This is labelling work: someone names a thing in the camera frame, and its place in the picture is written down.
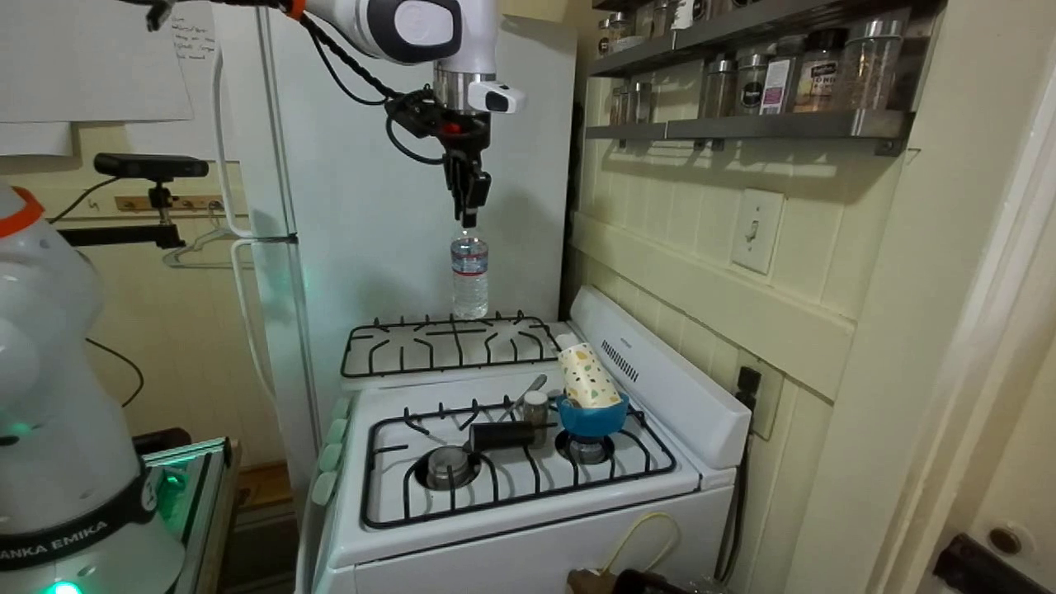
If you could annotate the black camera on stand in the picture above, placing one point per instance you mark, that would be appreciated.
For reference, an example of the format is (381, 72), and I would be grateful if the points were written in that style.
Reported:
(161, 173)

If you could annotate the white gas stove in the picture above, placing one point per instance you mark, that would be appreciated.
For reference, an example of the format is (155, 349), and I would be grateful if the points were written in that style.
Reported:
(667, 525)

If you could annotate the white refrigerator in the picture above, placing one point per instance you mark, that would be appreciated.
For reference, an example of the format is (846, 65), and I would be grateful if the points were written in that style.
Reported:
(355, 218)

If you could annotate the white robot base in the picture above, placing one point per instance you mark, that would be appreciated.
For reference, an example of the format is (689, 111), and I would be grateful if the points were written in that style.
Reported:
(78, 505)

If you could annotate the black stove grating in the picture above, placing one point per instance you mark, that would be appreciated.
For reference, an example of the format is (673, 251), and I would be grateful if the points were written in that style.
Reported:
(436, 463)
(441, 344)

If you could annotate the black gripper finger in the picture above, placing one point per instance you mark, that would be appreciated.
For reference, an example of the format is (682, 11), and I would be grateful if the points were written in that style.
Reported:
(461, 185)
(479, 190)

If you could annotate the small metal shaker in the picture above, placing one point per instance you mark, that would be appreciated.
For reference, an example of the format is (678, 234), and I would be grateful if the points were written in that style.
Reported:
(536, 407)

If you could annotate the black right stove grating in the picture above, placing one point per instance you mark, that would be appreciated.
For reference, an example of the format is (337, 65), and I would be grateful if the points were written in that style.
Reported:
(436, 463)

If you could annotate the black left stove grating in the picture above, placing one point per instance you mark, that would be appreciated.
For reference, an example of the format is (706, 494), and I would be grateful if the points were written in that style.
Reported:
(441, 344)

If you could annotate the patterned paper cup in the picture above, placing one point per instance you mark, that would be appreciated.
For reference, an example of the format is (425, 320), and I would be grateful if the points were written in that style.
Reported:
(587, 384)

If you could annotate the glass spice jar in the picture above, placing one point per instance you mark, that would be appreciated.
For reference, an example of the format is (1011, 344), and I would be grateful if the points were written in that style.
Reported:
(820, 66)
(876, 65)
(781, 76)

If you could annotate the wall spice rack shelf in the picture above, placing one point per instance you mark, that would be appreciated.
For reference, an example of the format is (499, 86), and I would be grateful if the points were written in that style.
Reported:
(777, 21)

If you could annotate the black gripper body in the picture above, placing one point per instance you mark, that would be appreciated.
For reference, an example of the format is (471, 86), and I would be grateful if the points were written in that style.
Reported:
(463, 137)

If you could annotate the blue bowl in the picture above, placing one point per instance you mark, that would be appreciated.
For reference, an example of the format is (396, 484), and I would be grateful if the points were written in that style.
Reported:
(587, 423)

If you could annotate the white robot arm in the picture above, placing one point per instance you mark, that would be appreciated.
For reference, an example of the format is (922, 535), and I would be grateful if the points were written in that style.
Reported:
(458, 39)

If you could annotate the white light switch plate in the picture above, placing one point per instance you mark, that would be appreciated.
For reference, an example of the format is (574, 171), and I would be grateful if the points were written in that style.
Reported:
(758, 230)

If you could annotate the clear plastic water bottle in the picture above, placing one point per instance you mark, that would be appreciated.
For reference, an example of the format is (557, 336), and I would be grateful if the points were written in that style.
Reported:
(471, 275)

